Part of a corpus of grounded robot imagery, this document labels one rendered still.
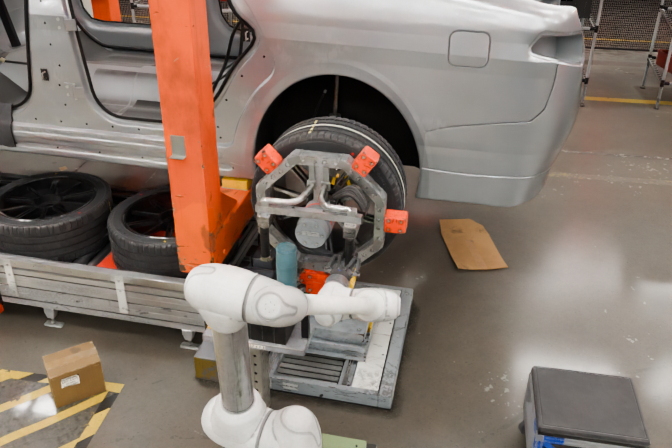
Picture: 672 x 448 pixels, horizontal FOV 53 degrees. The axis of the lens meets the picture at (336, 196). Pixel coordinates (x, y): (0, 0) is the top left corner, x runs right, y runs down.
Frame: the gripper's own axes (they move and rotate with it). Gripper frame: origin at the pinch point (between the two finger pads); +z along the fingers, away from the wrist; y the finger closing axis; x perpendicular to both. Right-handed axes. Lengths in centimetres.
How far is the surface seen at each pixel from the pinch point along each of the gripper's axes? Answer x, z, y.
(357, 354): -70, 23, 1
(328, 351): -71, 23, -13
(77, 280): -50, 22, -138
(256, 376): -59, -13, -36
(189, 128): 39, 14, -68
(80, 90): 30, 67, -148
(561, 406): -49, -12, 86
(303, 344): -37.9, -12.2, -15.4
